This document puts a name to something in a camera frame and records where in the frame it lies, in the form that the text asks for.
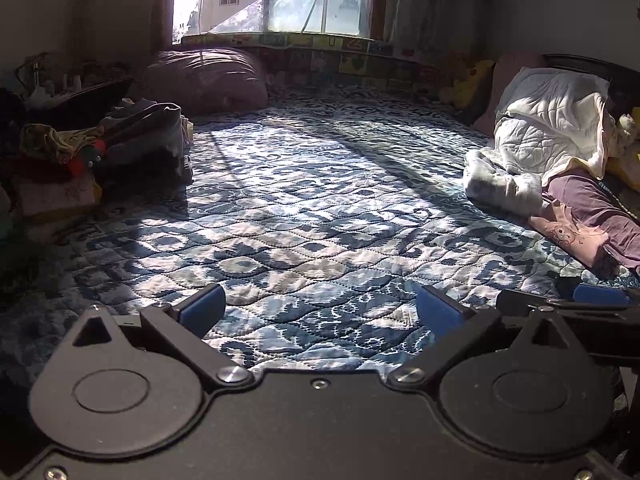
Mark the pink cartoon print garment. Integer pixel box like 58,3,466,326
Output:
528,200,614,270

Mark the purple garment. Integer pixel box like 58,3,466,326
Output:
546,168,639,274

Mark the yellow cartoon cushion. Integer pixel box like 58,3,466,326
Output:
606,107,639,191

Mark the blue white quilted bedspread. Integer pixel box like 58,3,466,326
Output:
1,92,637,386

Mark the white quilted blanket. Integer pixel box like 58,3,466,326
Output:
494,68,613,184

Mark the red plush toy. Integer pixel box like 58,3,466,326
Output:
66,139,106,178

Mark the olive yellow cloth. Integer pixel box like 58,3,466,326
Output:
20,124,105,164

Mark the yellow plush toy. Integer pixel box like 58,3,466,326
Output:
438,60,495,110

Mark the pink pillow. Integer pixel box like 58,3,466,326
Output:
472,51,548,137

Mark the mauve rolled duvet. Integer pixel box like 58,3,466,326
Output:
136,48,268,116

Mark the colourful alphabet foam mat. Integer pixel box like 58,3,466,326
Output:
179,32,445,92

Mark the grey window curtain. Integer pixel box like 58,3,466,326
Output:
383,0,492,58

